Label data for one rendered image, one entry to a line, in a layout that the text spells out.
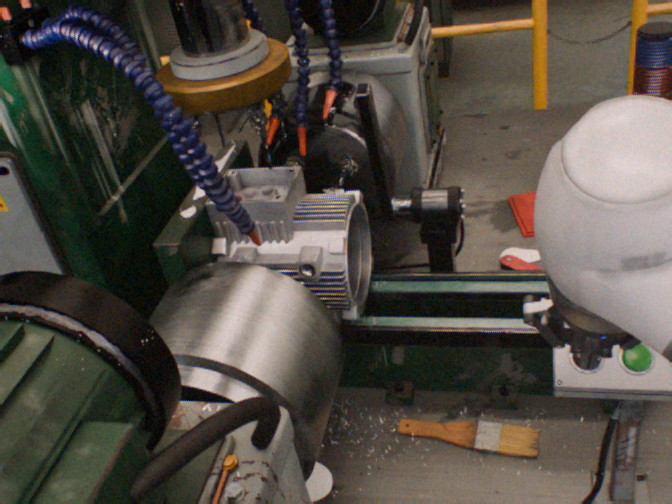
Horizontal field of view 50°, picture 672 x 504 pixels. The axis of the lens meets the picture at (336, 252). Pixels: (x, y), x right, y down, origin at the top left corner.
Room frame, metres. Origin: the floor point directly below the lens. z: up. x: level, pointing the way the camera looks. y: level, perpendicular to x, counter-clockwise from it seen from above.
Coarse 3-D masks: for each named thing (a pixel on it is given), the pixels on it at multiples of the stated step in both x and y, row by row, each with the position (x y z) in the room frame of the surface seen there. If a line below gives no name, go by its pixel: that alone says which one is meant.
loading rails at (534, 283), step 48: (384, 288) 0.93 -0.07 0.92; (432, 288) 0.91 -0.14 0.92; (480, 288) 0.88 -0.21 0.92; (528, 288) 0.86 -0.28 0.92; (384, 336) 0.82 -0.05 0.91; (432, 336) 0.80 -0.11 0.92; (480, 336) 0.78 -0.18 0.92; (528, 336) 0.75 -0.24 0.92; (384, 384) 0.83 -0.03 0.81; (432, 384) 0.80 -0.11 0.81; (480, 384) 0.78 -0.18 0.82; (528, 384) 0.75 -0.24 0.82
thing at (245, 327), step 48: (192, 288) 0.69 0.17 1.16; (240, 288) 0.68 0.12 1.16; (288, 288) 0.69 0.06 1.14; (192, 336) 0.60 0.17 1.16; (240, 336) 0.60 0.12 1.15; (288, 336) 0.62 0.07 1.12; (336, 336) 0.67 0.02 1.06; (192, 384) 0.54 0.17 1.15; (240, 384) 0.55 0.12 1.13; (288, 384) 0.56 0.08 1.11; (336, 384) 0.64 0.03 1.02
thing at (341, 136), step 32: (288, 96) 1.30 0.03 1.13; (320, 96) 1.18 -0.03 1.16; (352, 96) 1.18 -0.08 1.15; (384, 96) 1.23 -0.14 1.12; (288, 128) 1.15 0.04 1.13; (320, 128) 1.13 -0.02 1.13; (352, 128) 1.11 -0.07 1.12; (384, 128) 1.14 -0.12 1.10; (288, 160) 1.14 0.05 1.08; (320, 160) 1.13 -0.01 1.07; (352, 160) 1.10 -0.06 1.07; (320, 192) 1.14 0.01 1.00
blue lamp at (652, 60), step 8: (640, 40) 1.04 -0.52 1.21; (648, 40) 1.02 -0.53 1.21; (656, 40) 1.02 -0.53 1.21; (664, 40) 1.01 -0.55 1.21; (640, 48) 1.04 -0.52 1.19; (648, 48) 1.02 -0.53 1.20; (656, 48) 1.02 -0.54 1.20; (664, 48) 1.01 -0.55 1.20; (640, 56) 1.03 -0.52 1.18; (648, 56) 1.02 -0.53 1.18; (656, 56) 1.02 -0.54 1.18; (664, 56) 1.01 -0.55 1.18; (640, 64) 1.03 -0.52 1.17; (648, 64) 1.02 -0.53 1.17; (656, 64) 1.01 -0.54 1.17; (664, 64) 1.01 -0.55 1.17
